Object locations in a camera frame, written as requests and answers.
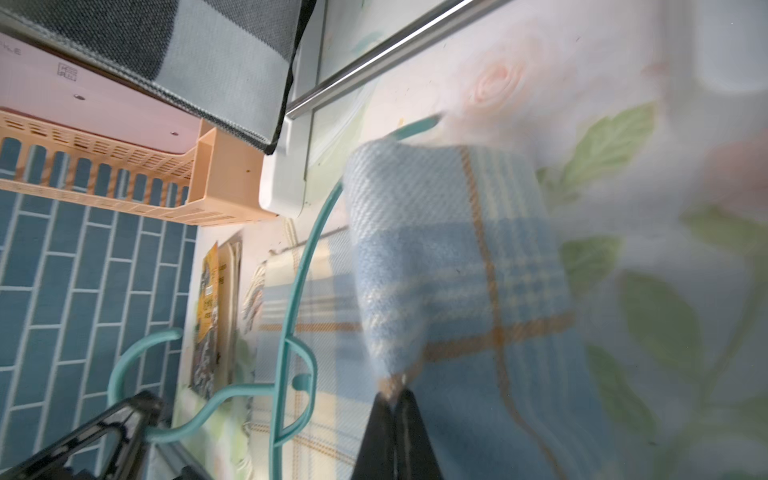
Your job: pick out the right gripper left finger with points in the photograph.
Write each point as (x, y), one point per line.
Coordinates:
(377, 454)

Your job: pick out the green clothes hanger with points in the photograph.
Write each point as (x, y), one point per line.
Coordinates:
(294, 390)

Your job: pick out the white steel clothes rack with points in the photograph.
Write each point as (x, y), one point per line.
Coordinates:
(283, 179)

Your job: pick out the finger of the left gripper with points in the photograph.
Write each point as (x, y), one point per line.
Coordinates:
(126, 423)

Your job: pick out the pale plaid scarf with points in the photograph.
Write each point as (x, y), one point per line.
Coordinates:
(448, 282)

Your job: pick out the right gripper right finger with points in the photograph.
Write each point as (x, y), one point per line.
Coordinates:
(416, 458)

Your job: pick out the black white checkered scarf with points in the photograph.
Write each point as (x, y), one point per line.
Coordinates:
(227, 62)

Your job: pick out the orange comic book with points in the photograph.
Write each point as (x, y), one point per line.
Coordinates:
(213, 364)

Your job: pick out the pink file folder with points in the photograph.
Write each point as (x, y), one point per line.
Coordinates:
(43, 86)

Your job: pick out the orange plastic file organizer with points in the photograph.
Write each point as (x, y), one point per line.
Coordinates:
(215, 183)

